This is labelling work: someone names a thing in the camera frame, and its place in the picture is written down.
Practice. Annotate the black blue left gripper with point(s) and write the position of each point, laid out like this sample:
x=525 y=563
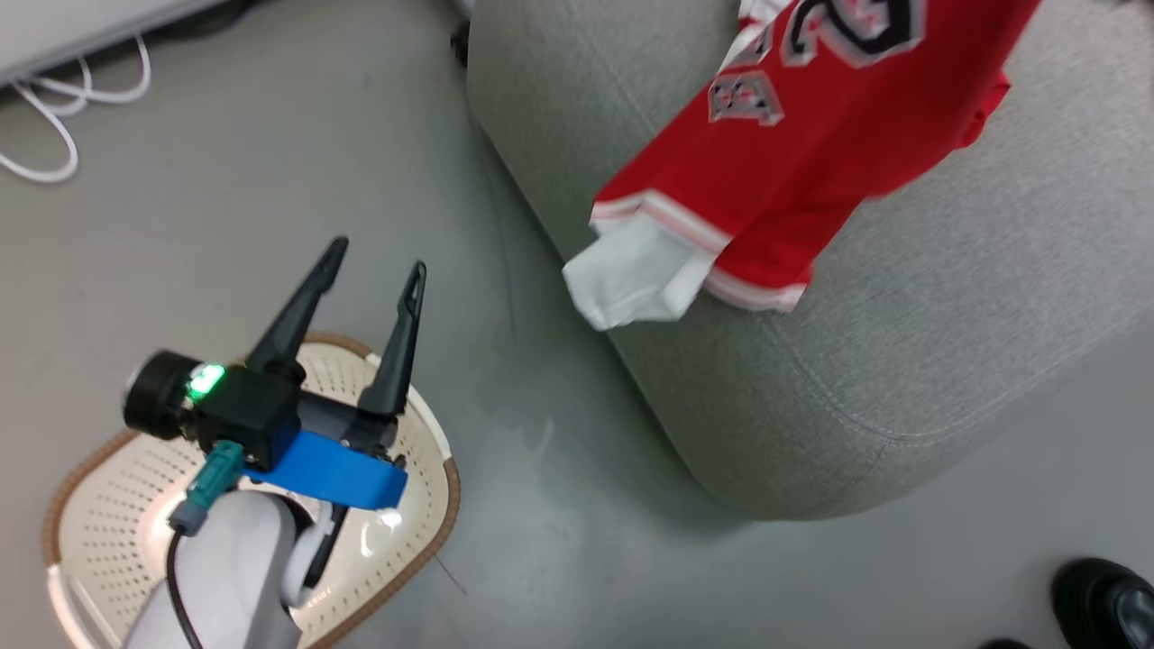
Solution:
x=252 y=415

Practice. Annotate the red white basketball jersey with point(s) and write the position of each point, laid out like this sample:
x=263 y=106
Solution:
x=811 y=153

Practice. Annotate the cream perforated laundry basket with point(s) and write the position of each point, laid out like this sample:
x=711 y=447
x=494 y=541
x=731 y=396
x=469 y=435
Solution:
x=108 y=514

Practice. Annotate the black sofa foot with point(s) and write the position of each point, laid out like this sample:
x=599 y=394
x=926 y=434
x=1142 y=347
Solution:
x=460 y=45

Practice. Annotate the wide white partition panel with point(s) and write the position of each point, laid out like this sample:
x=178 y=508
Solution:
x=72 y=27

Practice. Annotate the grey fabric sofa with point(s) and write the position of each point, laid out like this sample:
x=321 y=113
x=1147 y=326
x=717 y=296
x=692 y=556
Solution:
x=902 y=361

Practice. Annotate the black leather shoe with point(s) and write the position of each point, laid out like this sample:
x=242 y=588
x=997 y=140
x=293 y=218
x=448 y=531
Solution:
x=1104 y=604

